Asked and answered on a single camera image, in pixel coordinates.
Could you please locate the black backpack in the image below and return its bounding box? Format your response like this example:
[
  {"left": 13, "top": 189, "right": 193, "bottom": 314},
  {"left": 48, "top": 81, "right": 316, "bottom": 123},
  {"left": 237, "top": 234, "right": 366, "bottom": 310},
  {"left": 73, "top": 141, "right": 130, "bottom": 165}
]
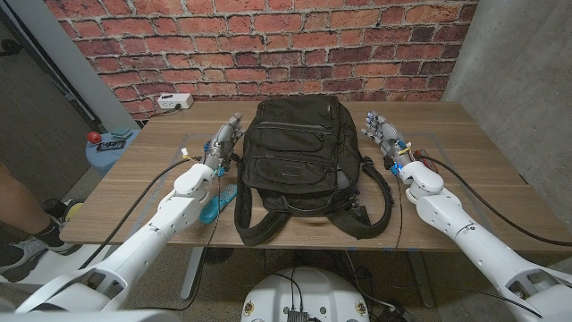
[{"left": 232, "top": 93, "right": 395, "bottom": 247}]

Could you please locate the black handheld device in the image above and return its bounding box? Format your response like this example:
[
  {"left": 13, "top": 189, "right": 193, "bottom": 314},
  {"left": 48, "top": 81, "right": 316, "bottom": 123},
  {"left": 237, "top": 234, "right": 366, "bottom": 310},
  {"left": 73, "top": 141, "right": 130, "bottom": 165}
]
[{"left": 96, "top": 140, "right": 127, "bottom": 152}]

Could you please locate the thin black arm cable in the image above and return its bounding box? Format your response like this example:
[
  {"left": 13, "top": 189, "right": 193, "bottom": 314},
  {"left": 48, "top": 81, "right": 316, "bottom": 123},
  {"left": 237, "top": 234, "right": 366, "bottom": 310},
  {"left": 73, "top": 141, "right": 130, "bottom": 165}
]
[
  {"left": 392, "top": 173, "right": 406, "bottom": 269},
  {"left": 129, "top": 174, "right": 224, "bottom": 312}
]

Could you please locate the person's bare leg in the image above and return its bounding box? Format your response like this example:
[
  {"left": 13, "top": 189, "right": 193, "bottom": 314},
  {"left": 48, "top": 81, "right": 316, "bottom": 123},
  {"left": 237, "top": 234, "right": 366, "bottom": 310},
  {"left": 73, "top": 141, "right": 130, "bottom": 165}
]
[{"left": 0, "top": 163, "right": 53, "bottom": 236}]

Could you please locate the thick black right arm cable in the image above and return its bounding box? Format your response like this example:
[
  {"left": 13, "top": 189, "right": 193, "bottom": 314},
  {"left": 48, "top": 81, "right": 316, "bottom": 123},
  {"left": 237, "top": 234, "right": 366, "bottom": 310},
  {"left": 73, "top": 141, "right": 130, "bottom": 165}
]
[{"left": 417, "top": 154, "right": 572, "bottom": 248}]

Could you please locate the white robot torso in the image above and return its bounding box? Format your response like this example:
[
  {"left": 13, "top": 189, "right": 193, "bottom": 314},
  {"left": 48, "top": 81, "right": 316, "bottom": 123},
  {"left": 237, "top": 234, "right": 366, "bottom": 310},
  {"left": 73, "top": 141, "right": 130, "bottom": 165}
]
[{"left": 240, "top": 267, "right": 371, "bottom": 322}]

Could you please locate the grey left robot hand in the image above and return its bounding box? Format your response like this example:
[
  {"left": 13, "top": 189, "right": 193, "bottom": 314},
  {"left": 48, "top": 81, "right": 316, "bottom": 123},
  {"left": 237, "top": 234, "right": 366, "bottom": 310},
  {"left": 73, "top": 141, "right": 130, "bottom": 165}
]
[{"left": 203, "top": 111, "right": 245, "bottom": 177}]

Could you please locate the white power strip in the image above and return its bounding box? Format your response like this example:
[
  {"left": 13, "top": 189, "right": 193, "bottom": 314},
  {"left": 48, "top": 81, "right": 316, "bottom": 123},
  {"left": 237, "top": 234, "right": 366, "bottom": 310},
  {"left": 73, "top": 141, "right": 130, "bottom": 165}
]
[{"left": 156, "top": 92, "right": 195, "bottom": 111}]

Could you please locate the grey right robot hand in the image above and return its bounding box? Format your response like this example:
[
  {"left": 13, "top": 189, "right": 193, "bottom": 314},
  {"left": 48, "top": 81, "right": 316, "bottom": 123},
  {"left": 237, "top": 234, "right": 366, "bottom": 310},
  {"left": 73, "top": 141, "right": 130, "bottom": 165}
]
[{"left": 360, "top": 111, "right": 415, "bottom": 171}]

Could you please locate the grey table leg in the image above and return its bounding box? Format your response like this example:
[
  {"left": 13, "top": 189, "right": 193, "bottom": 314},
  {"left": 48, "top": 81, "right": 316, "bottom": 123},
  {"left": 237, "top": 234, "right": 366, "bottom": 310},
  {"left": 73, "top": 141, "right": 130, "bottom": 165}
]
[
  {"left": 180, "top": 247, "right": 206, "bottom": 301},
  {"left": 406, "top": 250, "right": 437, "bottom": 309}
]

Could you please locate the yellow and black object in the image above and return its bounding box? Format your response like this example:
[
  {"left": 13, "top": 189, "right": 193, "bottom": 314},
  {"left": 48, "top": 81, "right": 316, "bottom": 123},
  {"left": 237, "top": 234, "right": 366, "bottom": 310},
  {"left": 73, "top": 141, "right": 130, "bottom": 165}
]
[{"left": 64, "top": 201, "right": 85, "bottom": 223}]

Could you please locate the black floor fan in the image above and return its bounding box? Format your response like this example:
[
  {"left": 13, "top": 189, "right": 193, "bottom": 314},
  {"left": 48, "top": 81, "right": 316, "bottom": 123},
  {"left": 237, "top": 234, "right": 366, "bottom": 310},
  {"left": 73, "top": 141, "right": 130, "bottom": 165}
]
[{"left": 203, "top": 247, "right": 236, "bottom": 266}]

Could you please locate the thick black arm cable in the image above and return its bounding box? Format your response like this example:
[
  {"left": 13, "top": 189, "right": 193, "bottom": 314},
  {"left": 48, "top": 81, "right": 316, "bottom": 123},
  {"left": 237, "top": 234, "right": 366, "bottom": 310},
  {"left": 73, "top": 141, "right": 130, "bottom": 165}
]
[
  {"left": 417, "top": 154, "right": 572, "bottom": 248},
  {"left": 78, "top": 156, "right": 202, "bottom": 270}
]

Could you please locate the blue round stool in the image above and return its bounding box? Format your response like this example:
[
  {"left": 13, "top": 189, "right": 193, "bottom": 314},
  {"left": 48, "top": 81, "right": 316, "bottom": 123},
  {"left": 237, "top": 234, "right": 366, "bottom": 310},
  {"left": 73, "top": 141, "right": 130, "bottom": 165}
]
[{"left": 84, "top": 129, "right": 142, "bottom": 176}]

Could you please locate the grey sneaker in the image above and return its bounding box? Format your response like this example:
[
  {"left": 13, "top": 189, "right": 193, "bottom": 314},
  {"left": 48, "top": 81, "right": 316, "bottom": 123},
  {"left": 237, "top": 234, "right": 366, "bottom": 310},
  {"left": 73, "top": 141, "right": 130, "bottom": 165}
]
[{"left": 0, "top": 223, "right": 84, "bottom": 283}]

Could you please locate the white robot body rim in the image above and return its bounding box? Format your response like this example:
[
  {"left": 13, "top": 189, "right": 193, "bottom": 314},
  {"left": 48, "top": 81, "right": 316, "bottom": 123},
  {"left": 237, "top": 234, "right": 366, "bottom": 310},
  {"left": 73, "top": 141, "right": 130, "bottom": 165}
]
[{"left": 0, "top": 310, "right": 181, "bottom": 322}]

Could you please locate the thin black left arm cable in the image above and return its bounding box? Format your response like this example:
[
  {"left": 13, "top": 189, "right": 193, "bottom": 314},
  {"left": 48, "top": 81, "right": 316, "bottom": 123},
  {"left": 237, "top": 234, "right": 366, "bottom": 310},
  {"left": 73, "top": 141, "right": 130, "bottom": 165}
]
[{"left": 129, "top": 174, "right": 224, "bottom": 312}]

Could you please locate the printed brick backdrop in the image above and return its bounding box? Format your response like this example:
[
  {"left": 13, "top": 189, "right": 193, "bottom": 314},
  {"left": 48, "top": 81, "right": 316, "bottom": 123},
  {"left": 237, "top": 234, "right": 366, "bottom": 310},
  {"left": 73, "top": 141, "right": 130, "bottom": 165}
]
[{"left": 44, "top": 0, "right": 479, "bottom": 121}]

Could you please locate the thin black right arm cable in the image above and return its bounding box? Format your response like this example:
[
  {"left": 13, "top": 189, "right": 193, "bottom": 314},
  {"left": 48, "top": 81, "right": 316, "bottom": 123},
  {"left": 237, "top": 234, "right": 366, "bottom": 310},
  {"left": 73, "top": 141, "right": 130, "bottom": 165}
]
[{"left": 392, "top": 173, "right": 406, "bottom": 269}]

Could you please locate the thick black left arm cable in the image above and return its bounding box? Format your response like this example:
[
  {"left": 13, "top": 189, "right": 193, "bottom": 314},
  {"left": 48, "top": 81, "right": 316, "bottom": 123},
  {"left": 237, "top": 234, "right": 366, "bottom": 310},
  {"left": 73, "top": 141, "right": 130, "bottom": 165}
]
[{"left": 78, "top": 156, "right": 202, "bottom": 270}]

